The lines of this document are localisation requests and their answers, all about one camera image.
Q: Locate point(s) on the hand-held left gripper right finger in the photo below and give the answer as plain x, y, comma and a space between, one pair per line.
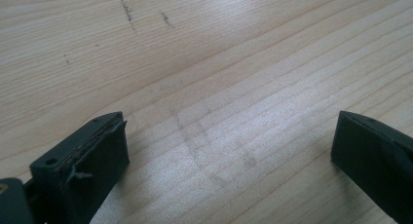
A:
376, 159

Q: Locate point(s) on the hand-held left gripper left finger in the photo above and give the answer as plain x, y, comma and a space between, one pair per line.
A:
87, 172

